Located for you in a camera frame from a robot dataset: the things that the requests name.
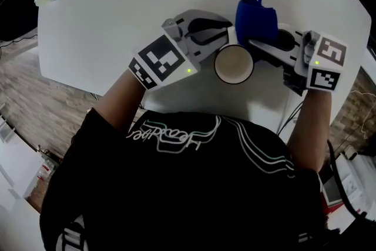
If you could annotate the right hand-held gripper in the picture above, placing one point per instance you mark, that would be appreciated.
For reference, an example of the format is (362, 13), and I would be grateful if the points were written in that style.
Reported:
(329, 51)

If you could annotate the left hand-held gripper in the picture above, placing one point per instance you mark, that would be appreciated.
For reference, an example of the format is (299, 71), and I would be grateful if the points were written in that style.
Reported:
(158, 61)

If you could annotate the blue cloth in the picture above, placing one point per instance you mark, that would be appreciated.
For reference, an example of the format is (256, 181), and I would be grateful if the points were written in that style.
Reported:
(255, 20)

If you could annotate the white mug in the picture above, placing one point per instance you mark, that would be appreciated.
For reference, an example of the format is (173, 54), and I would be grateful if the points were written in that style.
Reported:
(233, 64)

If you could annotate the person's right forearm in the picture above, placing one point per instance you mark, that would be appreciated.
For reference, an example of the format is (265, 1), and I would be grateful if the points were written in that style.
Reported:
(311, 126)

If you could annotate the person's left forearm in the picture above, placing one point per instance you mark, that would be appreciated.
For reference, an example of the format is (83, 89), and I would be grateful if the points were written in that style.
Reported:
(123, 97)

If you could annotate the white side table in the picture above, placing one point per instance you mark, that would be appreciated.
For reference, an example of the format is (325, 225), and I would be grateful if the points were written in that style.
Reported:
(370, 67)

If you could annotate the white adapter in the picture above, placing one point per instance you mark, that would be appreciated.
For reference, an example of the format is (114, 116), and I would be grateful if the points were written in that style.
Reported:
(350, 153)

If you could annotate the person's black printed t-shirt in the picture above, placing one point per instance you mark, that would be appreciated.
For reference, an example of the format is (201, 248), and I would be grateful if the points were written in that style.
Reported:
(182, 185)

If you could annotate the red white box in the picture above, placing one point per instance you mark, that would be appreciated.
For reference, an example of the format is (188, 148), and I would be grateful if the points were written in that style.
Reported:
(335, 194)

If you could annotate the black chair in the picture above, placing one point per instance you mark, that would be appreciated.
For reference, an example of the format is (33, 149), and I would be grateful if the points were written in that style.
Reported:
(16, 14)

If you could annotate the clear plastic bottle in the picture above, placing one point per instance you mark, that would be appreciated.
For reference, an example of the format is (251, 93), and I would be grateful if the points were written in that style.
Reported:
(45, 169)

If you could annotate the white shelf unit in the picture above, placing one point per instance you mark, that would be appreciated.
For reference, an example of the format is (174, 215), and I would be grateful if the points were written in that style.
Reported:
(14, 161)

